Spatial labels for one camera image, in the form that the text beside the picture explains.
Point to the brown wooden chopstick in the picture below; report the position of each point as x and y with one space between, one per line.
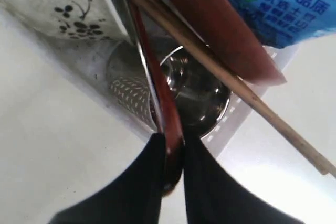
168 6
168 20

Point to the dark red wooden spoon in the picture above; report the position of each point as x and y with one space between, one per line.
167 117

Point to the brown wooden bowl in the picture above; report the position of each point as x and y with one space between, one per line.
231 40

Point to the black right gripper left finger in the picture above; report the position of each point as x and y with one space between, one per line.
133 197

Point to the silver table knife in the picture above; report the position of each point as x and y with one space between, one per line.
153 102

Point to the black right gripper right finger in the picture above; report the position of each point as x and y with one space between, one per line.
213 196

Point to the stainless steel cup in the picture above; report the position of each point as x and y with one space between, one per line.
201 99

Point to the grey floral ceramic bowl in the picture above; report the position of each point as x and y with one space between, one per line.
71 19

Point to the blue snack packet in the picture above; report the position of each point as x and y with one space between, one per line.
282 23

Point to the white perforated plastic basket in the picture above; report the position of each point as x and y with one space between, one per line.
58 145

